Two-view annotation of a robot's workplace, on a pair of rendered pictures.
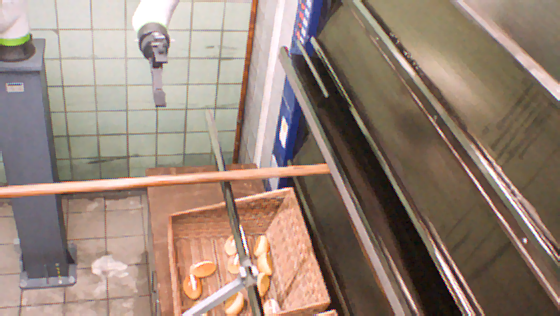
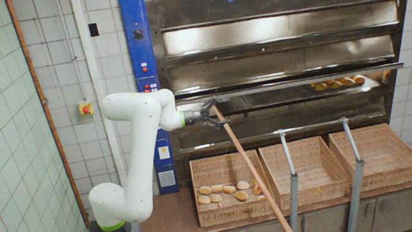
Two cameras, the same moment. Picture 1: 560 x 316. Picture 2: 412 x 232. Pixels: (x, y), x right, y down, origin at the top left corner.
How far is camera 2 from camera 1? 2.26 m
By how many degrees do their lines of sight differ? 64
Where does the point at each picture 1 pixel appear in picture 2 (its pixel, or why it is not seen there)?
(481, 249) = (300, 58)
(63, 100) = not seen: outside the picture
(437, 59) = (256, 35)
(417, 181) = (270, 69)
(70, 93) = not seen: outside the picture
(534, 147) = (300, 24)
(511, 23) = (275, 8)
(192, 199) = (167, 222)
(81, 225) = not seen: outside the picture
